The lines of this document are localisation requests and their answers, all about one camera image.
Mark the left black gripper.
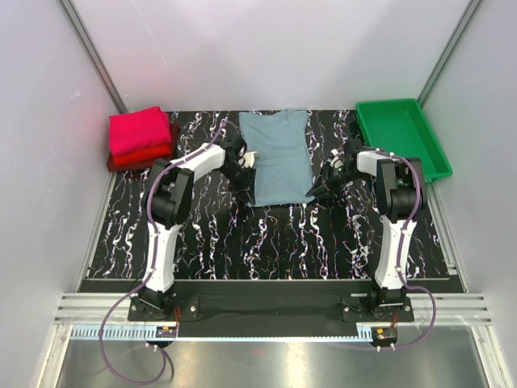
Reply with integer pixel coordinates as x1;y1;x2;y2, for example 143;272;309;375
218;162;257;206

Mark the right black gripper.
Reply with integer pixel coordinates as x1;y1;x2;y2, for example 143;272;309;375
305;162;366;200

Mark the grey blue t shirt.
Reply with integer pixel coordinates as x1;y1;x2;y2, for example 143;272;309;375
239;109;313;207

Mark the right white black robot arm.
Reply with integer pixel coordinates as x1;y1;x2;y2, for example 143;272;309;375
307;140;432;322

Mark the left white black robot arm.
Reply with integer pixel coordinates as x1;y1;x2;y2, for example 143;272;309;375
130;134;257;320

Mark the green plastic tray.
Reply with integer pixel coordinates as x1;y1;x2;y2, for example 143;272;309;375
355;99;452;183

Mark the folded pink t shirt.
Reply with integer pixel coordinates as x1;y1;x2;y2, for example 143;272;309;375
108;106;170;156

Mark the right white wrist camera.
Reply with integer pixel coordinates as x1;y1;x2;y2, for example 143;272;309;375
327;149;344;170

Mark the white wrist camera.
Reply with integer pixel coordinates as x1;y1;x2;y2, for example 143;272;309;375
239;151;259;168
327;149;344;170

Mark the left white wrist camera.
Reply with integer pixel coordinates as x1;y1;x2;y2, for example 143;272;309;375
239;151;259;168

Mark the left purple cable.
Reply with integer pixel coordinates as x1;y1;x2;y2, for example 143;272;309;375
98;120;242;383

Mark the black mounting base plate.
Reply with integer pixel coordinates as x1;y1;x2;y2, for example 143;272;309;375
128;294;415;323

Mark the aluminium frame rail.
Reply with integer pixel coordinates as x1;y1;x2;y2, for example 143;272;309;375
54;293;491;326

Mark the white slotted cable duct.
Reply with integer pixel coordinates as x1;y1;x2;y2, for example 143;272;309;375
71;323;372;343

